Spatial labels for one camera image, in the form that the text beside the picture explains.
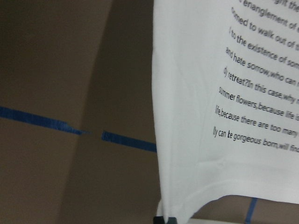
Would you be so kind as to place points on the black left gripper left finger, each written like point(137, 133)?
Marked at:
point(158, 220)

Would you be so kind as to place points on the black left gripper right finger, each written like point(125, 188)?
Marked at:
point(172, 220)

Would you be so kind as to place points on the white long-sleeve printed shirt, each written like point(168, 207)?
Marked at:
point(225, 91)

